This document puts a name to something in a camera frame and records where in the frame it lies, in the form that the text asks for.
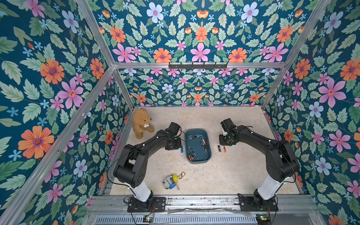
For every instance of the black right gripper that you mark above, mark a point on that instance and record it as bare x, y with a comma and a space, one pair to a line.
225, 140

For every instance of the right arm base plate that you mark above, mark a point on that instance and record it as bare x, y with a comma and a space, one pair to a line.
257, 204

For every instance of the brown teddy bear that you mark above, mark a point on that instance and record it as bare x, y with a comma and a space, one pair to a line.
141, 122

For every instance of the black hook rail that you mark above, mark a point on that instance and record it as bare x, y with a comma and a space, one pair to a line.
204, 65

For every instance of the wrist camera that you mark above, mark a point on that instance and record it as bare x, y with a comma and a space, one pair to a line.
173, 128
227, 125

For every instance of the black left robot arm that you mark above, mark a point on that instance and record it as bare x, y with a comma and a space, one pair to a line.
130, 167

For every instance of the keychain toy with yellow cap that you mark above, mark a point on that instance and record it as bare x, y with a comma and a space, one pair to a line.
173, 181

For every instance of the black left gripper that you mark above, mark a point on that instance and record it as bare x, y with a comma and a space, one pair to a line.
179, 145

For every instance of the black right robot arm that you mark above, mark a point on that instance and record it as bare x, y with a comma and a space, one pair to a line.
281, 162

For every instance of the teal plastic storage box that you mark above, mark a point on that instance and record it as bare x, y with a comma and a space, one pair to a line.
197, 146

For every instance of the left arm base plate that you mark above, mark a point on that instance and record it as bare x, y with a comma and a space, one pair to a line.
153, 204

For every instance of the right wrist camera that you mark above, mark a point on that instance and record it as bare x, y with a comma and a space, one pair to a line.
227, 125

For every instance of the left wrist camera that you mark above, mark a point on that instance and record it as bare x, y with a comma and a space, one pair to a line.
173, 128

